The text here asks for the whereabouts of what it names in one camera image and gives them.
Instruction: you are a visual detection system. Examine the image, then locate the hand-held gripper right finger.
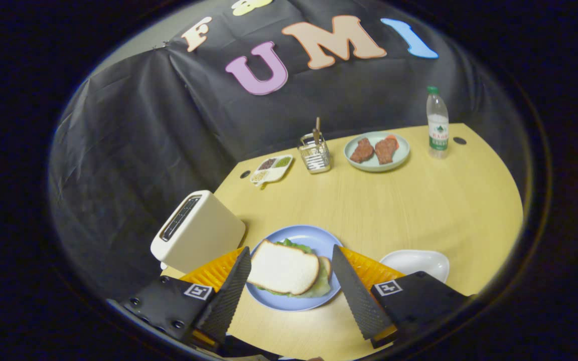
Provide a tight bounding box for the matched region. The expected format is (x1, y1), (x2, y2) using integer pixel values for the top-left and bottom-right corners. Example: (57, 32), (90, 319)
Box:
(331, 244), (470, 349)

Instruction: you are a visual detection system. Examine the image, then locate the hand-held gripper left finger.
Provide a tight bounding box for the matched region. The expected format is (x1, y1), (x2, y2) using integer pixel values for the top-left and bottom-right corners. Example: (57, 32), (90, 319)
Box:
(121, 246), (252, 349)

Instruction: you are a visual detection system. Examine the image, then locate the green lettuce leaf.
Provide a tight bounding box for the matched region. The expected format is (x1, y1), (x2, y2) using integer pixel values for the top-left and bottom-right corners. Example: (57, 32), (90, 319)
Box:
(256, 238), (332, 298)

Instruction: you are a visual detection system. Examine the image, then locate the plain bread slice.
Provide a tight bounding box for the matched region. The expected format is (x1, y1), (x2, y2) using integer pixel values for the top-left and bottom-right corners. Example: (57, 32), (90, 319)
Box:
(247, 239), (321, 296)

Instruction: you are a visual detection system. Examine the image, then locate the white toaster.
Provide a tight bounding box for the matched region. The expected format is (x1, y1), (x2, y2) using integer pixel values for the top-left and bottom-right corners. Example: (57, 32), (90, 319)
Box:
(150, 190), (246, 274)

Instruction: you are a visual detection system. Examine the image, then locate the white plate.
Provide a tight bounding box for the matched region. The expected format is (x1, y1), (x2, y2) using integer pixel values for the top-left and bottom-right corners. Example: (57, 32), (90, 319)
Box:
(379, 249), (450, 284)

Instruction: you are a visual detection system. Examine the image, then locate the blue plate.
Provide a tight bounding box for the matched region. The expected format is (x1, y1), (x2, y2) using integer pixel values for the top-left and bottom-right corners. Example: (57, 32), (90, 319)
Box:
(245, 224), (344, 312)

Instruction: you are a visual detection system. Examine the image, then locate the white divided dish with beans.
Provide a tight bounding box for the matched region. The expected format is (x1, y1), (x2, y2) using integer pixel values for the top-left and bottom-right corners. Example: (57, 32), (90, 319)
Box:
(250, 154), (294, 187)

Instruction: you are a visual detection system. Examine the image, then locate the brown meat patty orange edge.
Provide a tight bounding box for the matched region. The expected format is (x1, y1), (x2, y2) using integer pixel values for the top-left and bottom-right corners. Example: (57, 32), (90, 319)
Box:
(374, 134), (400, 165)

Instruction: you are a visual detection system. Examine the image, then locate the pale green plate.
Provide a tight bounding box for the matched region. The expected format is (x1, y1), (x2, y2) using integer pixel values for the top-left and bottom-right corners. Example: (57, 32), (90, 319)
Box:
(344, 131), (411, 173)

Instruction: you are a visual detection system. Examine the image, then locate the clear water bottle green cap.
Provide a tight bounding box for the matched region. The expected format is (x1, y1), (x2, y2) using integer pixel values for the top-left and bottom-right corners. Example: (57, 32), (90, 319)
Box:
(426, 86), (450, 159)

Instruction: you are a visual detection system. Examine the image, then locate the black backdrop cloth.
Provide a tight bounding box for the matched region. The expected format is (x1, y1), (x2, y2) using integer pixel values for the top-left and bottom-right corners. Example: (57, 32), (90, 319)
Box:
(48, 0), (530, 301)

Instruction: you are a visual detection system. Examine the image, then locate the wire utensil holder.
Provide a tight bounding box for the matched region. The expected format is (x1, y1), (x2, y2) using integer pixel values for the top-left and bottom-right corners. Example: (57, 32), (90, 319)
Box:
(298, 131), (332, 174)

